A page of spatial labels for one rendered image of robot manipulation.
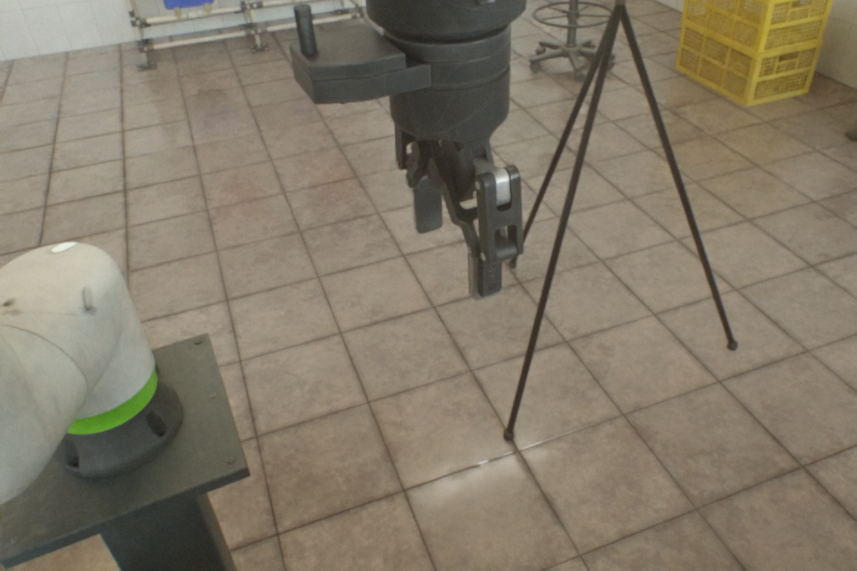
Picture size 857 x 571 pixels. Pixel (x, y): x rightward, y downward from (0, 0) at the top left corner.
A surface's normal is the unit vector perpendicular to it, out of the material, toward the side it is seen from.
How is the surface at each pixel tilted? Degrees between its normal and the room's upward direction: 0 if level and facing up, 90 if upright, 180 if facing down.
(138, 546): 90
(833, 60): 90
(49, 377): 63
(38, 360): 48
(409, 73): 90
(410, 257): 0
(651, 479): 0
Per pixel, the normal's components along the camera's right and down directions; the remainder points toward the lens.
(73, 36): 0.36, 0.55
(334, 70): 0.05, 0.59
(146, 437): 0.72, -0.04
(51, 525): -0.04, -0.80
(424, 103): -0.37, 0.56
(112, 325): 1.00, -0.01
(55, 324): 0.63, -0.53
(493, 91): 0.70, 0.40
